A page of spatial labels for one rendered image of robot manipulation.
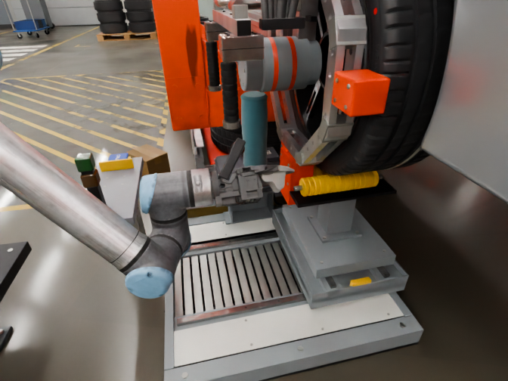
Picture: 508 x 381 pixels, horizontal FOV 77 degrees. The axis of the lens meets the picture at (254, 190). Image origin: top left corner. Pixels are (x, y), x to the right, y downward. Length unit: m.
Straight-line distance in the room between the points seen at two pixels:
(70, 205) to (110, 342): 0.74
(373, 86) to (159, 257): 0.55
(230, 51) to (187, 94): 0.67
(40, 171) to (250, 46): 0.47
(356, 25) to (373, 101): 0.16
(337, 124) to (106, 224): 0.53
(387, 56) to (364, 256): 0.72
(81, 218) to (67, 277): 0.95
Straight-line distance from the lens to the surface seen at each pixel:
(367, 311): 1.25
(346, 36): 0.72
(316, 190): 0.98
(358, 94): 0.66
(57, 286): 1.61
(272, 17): 0.73
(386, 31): 0.73
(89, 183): 0.99
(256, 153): 1.12
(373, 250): 1.25
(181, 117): 1.41
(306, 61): 0.92
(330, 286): 1.16
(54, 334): 1.44
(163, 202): 0.76
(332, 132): 0.77
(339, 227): 1.26
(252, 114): 1.07
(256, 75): 0.89
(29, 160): 0.70
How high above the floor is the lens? 1.03
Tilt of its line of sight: 32 degrees down
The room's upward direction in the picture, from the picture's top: 1 degrees counter-clockwise
